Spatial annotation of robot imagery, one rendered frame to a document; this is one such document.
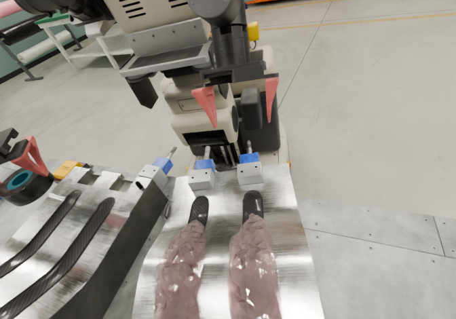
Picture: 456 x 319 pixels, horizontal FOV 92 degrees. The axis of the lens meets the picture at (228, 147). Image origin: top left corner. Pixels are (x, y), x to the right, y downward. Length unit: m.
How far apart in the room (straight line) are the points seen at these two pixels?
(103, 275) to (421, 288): 0.52
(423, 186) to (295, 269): 1.36
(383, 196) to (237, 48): 1.32
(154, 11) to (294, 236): 0.61
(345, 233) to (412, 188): 1.17
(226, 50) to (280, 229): 0.30
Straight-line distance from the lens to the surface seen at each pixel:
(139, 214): 0.52
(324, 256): 0.46
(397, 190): 1.59
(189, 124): 0.80
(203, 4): 0.31
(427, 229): 0.53
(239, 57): 0.36
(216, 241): 0.40
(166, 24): 0.68
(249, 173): 0.46
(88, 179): 0.68
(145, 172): 0.61
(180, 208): 0.49
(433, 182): 1.70
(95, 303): 0.52
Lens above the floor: 1.24
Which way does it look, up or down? 43 degrees down
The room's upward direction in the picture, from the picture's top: 18 degrees counter-clockwise
